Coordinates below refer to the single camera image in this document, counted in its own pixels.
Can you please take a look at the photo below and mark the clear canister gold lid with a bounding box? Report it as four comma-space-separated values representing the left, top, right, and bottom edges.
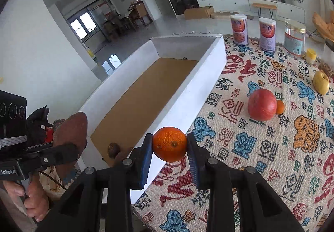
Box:
284, 19, 306, 57

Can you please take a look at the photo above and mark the clear jar black lid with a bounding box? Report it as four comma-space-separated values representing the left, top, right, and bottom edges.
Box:
323, 39, 334, 61

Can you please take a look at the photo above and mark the brown kiwi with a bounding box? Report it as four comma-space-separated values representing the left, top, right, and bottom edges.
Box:
108, 142, 121, 159

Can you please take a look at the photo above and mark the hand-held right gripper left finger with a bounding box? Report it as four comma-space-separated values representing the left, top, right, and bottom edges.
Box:
35, 133, 153, 232

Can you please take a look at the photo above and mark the wooden dining chair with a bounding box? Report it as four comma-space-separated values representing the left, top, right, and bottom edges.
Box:
134, 2, 153, 26

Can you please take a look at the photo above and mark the large brown sweet potato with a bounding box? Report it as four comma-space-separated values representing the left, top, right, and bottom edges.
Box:
53, 111, 88, 170

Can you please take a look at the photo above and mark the printed woven tablecloth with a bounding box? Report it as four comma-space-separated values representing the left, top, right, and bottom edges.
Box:
130, 35, 334, 232

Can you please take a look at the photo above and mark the red apple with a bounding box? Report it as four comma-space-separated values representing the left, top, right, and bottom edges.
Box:
247, 88, 278, 122

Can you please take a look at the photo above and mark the flat floor cushion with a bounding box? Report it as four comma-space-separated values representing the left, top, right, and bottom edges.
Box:
211, 11, 255, 20

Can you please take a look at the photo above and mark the white cardboard box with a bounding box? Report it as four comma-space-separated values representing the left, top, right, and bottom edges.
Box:
78, 34, 227, 204

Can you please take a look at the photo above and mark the yellow apple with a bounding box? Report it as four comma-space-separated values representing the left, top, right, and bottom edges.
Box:
312, 70, 330, 95

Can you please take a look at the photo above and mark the red label can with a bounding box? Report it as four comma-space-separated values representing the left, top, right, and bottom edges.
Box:
230, 14, 248, 46

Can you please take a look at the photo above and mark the red labelled can middle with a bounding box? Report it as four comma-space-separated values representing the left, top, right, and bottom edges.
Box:
259, 17, 277, 52

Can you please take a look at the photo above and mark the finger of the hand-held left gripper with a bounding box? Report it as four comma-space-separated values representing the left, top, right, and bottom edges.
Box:
26, 106, 54, 144
26, 143, 79, 170

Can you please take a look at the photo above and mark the brown cardboard box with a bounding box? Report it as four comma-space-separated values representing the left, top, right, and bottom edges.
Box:
183, 6, 215, 20

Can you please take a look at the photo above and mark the small yellow lid jar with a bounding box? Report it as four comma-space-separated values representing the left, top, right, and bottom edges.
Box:
306, 48, 317, 65

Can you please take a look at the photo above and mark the large orange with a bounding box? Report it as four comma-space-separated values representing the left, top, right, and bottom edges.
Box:
152, 127, 188, 162

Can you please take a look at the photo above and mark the person's left hand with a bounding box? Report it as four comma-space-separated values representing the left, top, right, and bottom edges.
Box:
4, 179, 50, 222

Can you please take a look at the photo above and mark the white television cabinet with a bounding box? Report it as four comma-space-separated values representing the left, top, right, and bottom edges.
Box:
197, 0, 306, 24

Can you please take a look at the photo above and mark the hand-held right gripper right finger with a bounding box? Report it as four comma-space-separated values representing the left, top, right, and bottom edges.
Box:
186, 133, 306, 232

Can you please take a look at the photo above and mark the brown lumpy item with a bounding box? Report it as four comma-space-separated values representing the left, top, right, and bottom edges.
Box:
319, 63, 334, 78

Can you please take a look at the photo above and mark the wooden bench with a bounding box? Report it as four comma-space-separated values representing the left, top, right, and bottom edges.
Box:
252, 3, 277, 20

